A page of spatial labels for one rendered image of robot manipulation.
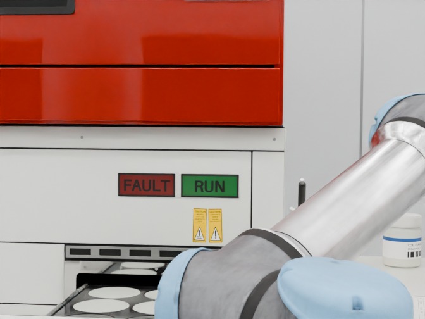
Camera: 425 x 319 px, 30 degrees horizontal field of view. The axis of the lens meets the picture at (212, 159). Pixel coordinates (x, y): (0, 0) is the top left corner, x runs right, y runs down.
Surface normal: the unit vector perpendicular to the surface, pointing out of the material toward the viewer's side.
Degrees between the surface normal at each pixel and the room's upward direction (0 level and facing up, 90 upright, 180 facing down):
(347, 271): 9
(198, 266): 30
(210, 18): 90
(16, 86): 90
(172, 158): 90
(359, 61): 90
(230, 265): 21
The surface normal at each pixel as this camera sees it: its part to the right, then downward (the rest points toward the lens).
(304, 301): -0.70, -0.02
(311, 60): -0.10, 0.05
